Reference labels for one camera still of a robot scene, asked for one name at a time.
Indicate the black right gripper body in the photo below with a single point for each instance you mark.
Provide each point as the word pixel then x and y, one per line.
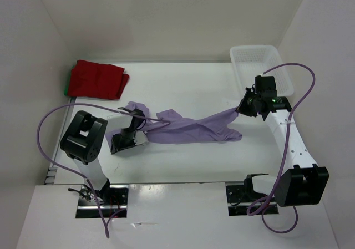
pixel 248 104

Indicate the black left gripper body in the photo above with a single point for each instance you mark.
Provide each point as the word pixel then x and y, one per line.
pixel 123 140

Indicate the lavender t shirt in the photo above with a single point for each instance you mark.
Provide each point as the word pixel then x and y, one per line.
pixel 184 130

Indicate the red t shirt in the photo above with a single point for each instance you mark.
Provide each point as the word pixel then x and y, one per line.
pixel 95 80

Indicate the green t shirt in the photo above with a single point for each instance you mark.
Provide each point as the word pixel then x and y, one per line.
pixel 66 82

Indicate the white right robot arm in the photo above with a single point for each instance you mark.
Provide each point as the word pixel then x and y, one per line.
pixel 302 181

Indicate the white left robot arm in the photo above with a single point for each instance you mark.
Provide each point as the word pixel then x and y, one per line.
pixel 83 140

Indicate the white plastic bin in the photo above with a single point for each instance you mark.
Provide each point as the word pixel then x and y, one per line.
pixel 249 61

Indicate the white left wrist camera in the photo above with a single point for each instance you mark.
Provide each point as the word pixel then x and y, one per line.
pixel 140 139

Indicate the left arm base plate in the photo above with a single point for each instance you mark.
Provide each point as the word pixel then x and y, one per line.
pixel 115 205

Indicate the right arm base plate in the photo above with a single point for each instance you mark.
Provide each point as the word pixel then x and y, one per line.
pixel 238 199

